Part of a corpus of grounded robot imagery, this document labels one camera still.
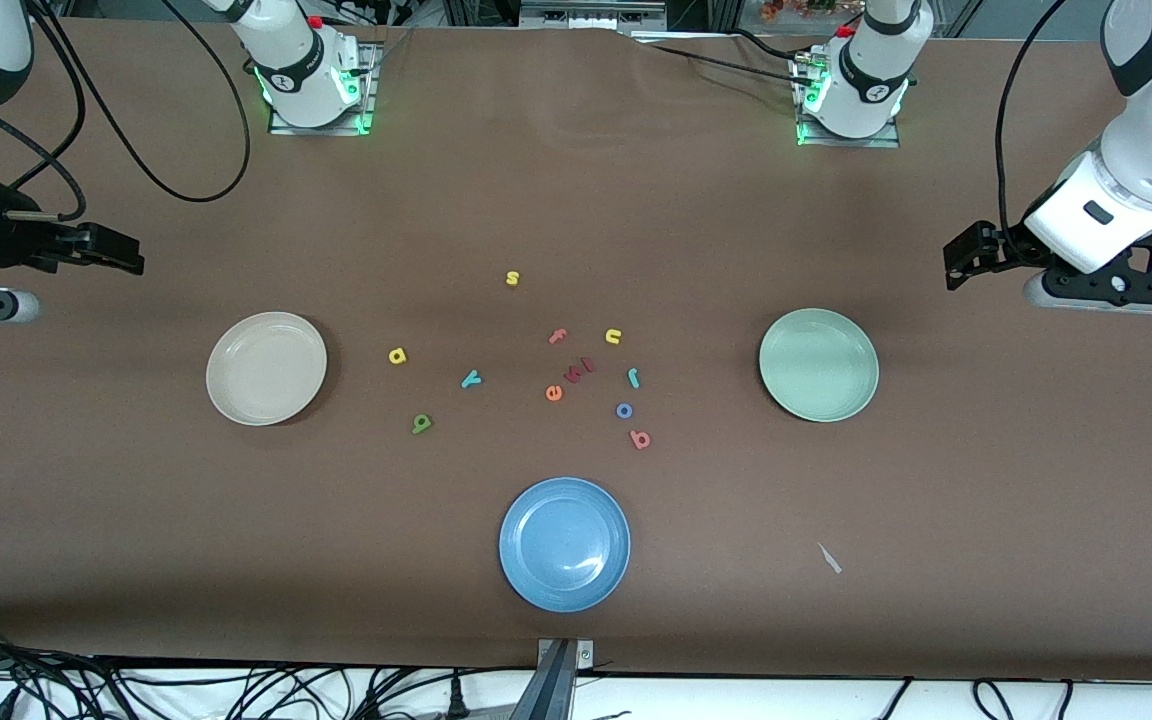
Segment light green plate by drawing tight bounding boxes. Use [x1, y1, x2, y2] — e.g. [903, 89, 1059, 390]
[758, 307, 880, 423]

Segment beige brown plate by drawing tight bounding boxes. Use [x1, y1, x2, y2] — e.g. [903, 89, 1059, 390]
[205, 311, 329, 427]

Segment brown table cover sheet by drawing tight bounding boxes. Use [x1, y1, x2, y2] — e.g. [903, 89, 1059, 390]
[0, 18, 1152, 683]

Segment grey power strip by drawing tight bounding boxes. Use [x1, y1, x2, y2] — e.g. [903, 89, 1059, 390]
[519, 0, 669, 29]

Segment blue plate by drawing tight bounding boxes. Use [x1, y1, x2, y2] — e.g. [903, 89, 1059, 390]
[498, 476, 632, 613]

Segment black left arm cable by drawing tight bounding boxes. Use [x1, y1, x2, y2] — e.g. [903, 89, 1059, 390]
[994, 0, 1072, 256]

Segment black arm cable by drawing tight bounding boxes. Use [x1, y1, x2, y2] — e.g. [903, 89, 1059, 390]
[994, 0, 1072, 256]
[21, 0, 253, 204]

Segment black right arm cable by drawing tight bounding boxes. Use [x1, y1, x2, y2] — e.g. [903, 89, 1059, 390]
[21, 0, 253, 204]

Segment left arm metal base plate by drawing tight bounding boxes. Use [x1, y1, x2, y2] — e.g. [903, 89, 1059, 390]
[796, 55, 903, 150]

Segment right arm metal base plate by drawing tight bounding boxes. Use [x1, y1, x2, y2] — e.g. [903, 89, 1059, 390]
[268, 40, 378, 136]

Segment black cable on table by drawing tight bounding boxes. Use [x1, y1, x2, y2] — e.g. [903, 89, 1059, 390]
[631, 28, 822, 91]

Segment tangled black floor cables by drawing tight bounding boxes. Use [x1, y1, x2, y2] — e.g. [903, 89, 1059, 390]
[0, 620, 497, 720]

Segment black floor cable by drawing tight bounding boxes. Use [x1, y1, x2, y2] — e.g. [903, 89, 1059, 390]
[971, 678, 1074, 720]
[874, 678, 915, 720]

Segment small metal edge bracket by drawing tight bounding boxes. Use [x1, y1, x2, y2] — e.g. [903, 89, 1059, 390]
[536, 638, 595, 669]

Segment grey metal frame beam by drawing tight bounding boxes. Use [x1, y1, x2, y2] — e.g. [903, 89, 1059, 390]
[508, 640, 577, 720]

